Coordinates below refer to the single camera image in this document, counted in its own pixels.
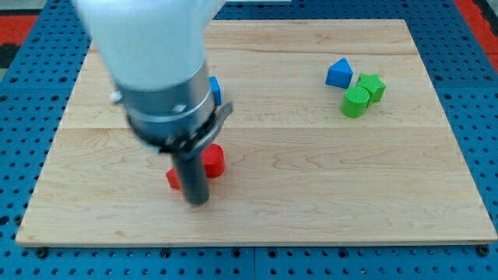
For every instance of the blue cube block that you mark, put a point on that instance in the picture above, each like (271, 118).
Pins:
(216, 90)

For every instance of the green cylinder block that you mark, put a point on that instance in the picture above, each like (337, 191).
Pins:
(355, 102)

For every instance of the red cylinder block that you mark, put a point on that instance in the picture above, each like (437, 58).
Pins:
(213, 160)

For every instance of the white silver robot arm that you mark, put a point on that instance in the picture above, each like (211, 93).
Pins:
(154, 51)

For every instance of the green star block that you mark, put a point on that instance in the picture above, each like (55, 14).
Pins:
(373, 84)

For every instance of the wooden board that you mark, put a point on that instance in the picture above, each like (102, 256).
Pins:
(299, 173)

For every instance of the red star block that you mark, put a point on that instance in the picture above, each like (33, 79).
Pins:
(173, 179)

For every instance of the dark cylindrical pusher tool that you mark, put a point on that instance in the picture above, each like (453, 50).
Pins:
(191, 172)

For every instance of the blue triangular prism block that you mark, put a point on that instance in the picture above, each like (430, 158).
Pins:
(339, 74)

